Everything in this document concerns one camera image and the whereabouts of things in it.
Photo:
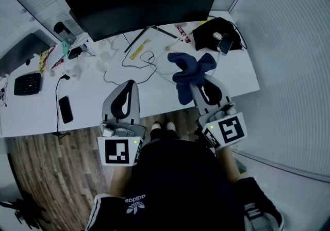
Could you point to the red packet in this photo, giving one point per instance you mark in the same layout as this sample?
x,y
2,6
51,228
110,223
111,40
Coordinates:
x,y
180,30

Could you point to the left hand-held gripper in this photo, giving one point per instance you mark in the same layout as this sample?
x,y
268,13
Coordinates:
x,y
121,147

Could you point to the person's black striped shirt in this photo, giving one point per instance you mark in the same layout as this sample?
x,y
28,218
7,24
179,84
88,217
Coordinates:
x,y
180,186

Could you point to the black charger block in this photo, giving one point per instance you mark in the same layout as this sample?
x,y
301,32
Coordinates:
x,y
74,52

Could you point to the black water bottle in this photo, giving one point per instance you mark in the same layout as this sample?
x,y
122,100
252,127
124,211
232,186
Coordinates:
x,y
62,29

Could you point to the clear plastic wrapping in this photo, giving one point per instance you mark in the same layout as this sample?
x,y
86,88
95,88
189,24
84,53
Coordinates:
x,y
105,50

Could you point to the person's left white shoe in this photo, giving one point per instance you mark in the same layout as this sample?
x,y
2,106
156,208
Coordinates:
x,y
156,126

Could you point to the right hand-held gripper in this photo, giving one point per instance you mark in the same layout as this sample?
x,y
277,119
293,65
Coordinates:
x,y
227,129

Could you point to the black smartphone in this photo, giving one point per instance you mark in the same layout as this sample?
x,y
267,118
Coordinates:
x,y
65,110

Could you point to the person's left forearm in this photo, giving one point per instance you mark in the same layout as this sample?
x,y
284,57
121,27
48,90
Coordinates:
x,y
119,181

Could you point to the smartphone with silver edge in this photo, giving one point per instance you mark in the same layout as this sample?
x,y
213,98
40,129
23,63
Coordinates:
x,y
225,43

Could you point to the black keyboard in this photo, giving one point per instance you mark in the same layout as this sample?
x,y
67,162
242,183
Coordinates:
x,y
27,84

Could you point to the black monitor stand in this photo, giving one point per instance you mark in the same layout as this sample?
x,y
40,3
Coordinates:
x,y
136,40

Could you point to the yellow snack packet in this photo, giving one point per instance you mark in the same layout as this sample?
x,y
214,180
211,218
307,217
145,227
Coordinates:
x,y
45,58

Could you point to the black fabric pouch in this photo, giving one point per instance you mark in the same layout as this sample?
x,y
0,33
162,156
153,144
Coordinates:
x,y
206,32

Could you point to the person's white shoe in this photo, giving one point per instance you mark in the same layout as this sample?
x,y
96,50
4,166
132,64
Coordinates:
x,y
156,126
171,125

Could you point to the white paper box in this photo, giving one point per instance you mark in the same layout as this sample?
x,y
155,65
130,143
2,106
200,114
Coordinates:
x,y
56,57

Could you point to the small white mouse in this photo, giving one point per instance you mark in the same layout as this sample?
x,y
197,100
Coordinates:
x,y
217,35

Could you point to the black chair base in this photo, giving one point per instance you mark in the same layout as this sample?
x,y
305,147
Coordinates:
x,y
25,210

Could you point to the small black mouse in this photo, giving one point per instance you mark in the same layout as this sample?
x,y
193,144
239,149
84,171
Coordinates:
x,y
27,62

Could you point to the person's right forearm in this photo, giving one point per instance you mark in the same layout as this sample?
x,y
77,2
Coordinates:
x,y
228,165

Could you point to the person's right white shoe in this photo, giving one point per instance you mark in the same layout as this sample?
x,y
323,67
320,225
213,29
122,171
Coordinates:
x,y
171,125

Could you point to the grey laptop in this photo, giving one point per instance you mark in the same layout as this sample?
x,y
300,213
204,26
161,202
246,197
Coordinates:
x,y
23,49

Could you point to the dark blue cloth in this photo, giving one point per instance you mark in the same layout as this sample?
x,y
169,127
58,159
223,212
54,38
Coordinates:
x,y
188,70

